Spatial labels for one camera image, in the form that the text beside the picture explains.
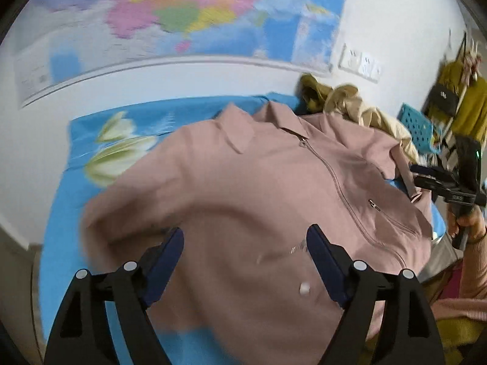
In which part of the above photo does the person's pink sleeved forearm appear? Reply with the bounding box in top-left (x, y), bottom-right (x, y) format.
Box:
top-left (432, 236), bottom-right (486, 322)

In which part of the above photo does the white network wall plate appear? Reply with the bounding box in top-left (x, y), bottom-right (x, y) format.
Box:
top-left (370, 60), bottom-right (382, 83)

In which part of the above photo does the blue floral bed sheet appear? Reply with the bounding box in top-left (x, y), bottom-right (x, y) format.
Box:
top-left (40, 93), bottom-right (445, 364)

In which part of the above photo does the turquoise perforated plastic basket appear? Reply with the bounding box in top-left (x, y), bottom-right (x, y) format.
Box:
top-left (398, 104), bottom-right (442, 154)

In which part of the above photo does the colourful wall map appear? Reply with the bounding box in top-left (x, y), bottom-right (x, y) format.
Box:
top-left (13, 0), bottom-right (345, 104)

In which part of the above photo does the mustard yellow garment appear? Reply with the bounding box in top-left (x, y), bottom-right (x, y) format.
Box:
top-left (298, 73), bottom-right (334, 114)

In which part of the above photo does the cream beige jacket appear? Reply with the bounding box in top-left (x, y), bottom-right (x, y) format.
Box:
top-left (320, 84), bottom-right (419, 164)

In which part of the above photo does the pink zip jacket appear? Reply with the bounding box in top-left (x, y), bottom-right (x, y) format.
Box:
top-left (80, 102), bottom-right (432, 364)

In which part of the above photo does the white middle wall socket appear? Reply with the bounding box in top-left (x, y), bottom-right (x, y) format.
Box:
top-left (357, 52), bottom-right (375, 79)

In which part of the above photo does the hanging mustard yellow coat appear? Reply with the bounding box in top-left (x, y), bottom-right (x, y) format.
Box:
top-left (438, 61), bottom-right (486, 146)

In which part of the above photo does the black handbag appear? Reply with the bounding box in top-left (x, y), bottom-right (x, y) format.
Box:
top-left (428, 83), bottom-right (459, 117)

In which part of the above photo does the person's right hand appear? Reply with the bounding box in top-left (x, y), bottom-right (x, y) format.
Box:
top-left (447, 204), bottom-right (486, 244)

